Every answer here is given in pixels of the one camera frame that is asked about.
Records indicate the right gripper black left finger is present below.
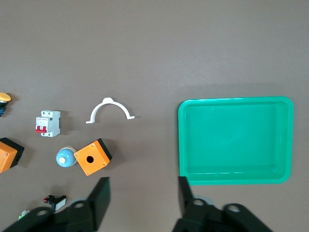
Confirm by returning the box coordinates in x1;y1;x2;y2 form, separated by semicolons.
2;177;111;232

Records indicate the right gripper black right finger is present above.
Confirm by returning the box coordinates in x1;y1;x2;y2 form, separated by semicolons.
172;176;273;232

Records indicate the white red circuit breaker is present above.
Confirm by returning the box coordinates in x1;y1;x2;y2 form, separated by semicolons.
35;110;61;138

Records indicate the orange push button box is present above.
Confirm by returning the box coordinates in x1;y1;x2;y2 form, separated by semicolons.
0;137;25;174
73;138;113;176

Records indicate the blue dome buzzer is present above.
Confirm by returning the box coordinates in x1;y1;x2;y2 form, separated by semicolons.
56;146;77;168

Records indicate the green plastic tray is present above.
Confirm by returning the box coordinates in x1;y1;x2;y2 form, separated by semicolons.
178;96;294;186

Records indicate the small white pipe clamp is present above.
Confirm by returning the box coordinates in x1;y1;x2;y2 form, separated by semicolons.
85;97;136;124

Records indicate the yellow mushroom push button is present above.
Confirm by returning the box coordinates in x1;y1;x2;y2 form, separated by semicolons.
0;92;12;117

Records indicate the black pushbutton switch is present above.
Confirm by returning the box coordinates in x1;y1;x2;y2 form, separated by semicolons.
42;194;67;211

